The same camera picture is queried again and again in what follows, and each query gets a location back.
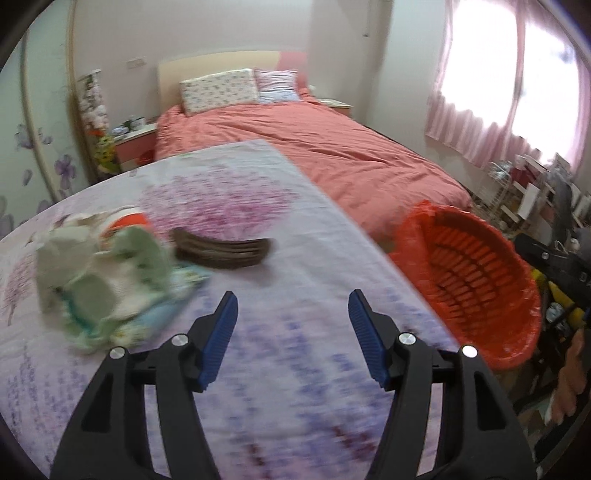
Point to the white mug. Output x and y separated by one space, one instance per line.
136 123

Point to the white floral pillow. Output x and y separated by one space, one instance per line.
217 90

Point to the yellow bottle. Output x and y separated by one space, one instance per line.
570 309

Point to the red plastic bag liner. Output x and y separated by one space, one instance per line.
411 235

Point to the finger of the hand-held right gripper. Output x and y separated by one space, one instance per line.
554 261

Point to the person's right hand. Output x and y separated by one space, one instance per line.
572 383

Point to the pink curtain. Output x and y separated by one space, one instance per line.
461 120

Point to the small orange-red item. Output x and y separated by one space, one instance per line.
131 221

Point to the white wall socket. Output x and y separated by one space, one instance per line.
135 63

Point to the bed with coral duvet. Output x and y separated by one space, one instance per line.
323 147

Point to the orange plastic laundry basket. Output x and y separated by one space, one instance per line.
471 286

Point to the brown striped curved band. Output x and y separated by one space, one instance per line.
221 251

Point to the clear tube of plush toys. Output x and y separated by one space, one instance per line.
92 101

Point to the pink striped pillow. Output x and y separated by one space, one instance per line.
277 85

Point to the light blue printed cloth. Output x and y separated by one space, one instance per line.
184 279

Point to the floral pink purple tablecloth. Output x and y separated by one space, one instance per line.
286 295

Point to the white flat panel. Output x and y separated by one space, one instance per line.
527 201

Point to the yellow plush toy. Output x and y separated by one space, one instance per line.
104 152

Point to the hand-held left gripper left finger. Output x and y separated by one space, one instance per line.
217 341

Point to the wardrobe with purple flower doors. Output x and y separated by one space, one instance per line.
41 138

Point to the pink and white nightstand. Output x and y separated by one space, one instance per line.
134 147
337 108

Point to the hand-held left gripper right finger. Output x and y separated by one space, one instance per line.
367 341

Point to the cream and pink headboard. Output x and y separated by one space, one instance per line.
207 62

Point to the green cloth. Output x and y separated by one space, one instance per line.
138 258

